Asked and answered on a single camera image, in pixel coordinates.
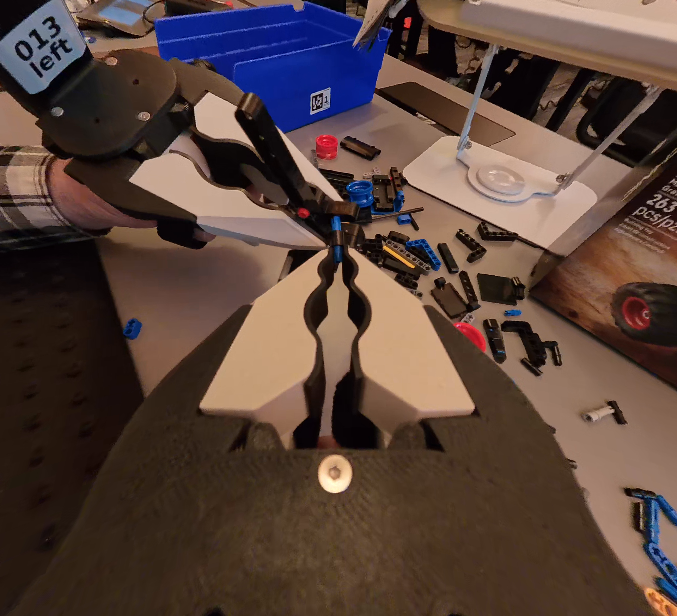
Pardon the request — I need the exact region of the black panel with tab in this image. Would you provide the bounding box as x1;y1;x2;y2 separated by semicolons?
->
431;277;471;318

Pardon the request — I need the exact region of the pile of black toy beams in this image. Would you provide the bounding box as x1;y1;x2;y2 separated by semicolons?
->
362;230;442;291

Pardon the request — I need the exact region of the black square toy panel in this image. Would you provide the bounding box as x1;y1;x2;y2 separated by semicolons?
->
476;273;527;306

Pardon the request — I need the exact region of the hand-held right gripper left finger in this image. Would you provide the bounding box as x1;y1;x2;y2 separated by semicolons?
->
199;250;329;449

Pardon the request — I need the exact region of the black power adapter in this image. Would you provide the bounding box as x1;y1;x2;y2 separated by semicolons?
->
164;0;234;18

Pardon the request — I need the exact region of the blue and black brick cluster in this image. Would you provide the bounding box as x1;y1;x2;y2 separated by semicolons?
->
624;487;677;606

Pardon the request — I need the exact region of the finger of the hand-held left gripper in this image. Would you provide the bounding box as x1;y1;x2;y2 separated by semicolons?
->
192;91;346;211
128;150;328;250

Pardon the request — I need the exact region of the white and black connector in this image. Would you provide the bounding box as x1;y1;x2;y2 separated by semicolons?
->
581;401;627;425

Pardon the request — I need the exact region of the person's left forearm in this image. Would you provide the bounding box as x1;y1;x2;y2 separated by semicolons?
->
0;145;109;252

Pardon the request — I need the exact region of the blue angled toy beam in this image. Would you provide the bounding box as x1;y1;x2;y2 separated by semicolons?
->
406;239;442;272

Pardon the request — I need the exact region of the white book stand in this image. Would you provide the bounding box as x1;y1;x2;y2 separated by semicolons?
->
403;0;677;250

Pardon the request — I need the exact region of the blue bin with white tag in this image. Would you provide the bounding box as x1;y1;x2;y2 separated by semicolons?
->
153;1;392;133

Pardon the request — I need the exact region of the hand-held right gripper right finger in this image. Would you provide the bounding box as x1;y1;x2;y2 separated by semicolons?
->
332;247;477;449

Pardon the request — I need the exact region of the black toy brick assembly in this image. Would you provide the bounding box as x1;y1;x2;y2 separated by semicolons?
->
234;92;367;265

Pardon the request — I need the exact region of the grey tablet device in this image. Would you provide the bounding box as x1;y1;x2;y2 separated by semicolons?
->
77;0;155;38

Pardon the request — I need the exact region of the black angled toy beam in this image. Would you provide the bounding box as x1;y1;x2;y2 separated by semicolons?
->
456;229;487;263
477;222;519;242

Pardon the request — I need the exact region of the black curved toy panel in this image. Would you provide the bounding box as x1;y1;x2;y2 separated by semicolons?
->
340;136;382;159

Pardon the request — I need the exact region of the black and blue frame assembly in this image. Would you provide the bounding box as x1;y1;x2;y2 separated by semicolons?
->
370;166;407;215

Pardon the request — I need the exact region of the black dimpled mat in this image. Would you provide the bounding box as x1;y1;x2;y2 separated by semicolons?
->
0;238;146;616

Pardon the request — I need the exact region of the person's left hand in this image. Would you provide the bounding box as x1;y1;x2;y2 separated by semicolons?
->
47;157;218;245

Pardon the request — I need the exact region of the toy truck set box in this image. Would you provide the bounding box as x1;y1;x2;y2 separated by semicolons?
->
529;151;677;384

